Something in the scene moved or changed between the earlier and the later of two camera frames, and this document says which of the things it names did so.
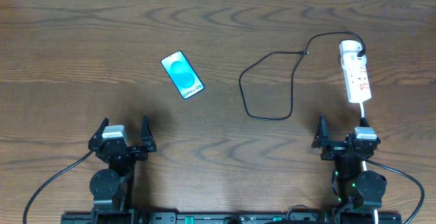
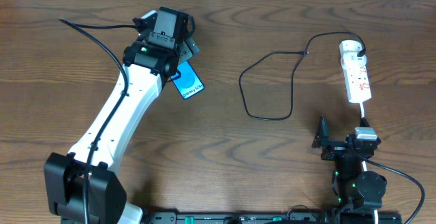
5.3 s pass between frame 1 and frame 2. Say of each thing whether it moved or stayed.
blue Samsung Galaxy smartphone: stayed
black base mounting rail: stayed
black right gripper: stayed
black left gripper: moved
